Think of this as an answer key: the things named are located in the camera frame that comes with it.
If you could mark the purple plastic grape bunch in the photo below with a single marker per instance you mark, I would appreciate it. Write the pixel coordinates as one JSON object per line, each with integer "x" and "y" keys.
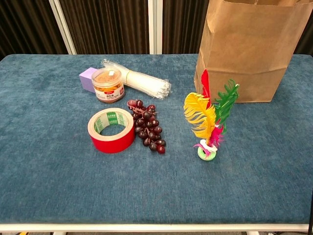
{"x": 149, "y": 127}

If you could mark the bundle of wrapped straws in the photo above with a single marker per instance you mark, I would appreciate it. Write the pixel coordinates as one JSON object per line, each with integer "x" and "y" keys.
{"x": 144, "y": 83}

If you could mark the red tape roll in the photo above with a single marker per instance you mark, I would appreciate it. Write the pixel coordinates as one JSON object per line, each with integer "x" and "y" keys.
{"x": 112, "y": 144}

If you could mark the purple cube block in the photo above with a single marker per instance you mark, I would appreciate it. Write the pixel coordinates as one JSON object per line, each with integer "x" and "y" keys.
{"x": 85, "y": 79}

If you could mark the dark corrugated partition panel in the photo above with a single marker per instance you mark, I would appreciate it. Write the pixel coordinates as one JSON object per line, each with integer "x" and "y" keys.
{"x": 110, "y": 24}
{"x": 24, "y": 24}
{"x": 183, "y": 24}

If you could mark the brown paper carrier bag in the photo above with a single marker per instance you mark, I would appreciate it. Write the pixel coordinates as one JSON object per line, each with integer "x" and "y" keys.
{"x": 252, "y": 49}

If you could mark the blue table cloth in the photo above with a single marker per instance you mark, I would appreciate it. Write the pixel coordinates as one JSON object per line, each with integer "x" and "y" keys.
{"x": 49, "y": 171}

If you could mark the white partition frame post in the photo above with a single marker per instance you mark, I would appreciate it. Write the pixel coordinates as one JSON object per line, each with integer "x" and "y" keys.
{"x": 155, "y": 24}
{"x": 62, "y": 24}

